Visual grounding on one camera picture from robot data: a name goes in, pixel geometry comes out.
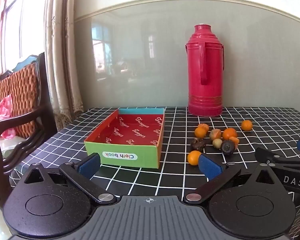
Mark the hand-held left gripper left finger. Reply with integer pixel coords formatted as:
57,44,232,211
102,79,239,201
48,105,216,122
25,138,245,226
24,152,118,204

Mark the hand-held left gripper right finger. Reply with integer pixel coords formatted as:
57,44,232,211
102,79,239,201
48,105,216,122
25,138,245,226
185,153,284,203

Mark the dark brown wrinkled fruit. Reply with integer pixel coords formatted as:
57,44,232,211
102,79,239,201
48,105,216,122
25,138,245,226
191,138,206,152

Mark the colourful cardboard box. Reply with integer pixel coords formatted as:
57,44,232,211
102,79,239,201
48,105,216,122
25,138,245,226
84,107,165,169

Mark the dark purple round fruit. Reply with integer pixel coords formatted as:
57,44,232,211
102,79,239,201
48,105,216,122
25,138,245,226
220,140,236,155

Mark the green-orange mottled fruit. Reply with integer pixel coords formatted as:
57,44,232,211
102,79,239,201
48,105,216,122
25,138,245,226
209,129,222,141

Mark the black grid tablecloth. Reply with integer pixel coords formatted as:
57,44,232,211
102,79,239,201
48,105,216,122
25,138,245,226
9,106,300,240

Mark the dark wooden sofa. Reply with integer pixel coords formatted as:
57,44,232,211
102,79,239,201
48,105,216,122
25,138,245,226
0,52,57,208

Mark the red thermos flask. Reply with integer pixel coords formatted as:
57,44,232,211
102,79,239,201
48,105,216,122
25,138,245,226
185,24,225,117

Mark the pale sofa seat pad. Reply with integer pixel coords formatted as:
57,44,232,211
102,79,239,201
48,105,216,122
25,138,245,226
0,137,22,157

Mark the beige lace-trimmed curtain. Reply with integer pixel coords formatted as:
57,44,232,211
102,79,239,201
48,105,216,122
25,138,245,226
44,0,85,132

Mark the orange woven sofa cushion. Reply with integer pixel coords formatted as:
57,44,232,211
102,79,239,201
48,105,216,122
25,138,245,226
0,63,39,138

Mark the pink checked cloth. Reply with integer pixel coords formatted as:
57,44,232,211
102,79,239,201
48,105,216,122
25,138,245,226
0,97,15,140

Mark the window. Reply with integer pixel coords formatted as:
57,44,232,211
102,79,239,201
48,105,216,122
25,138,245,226
0,0,50,80

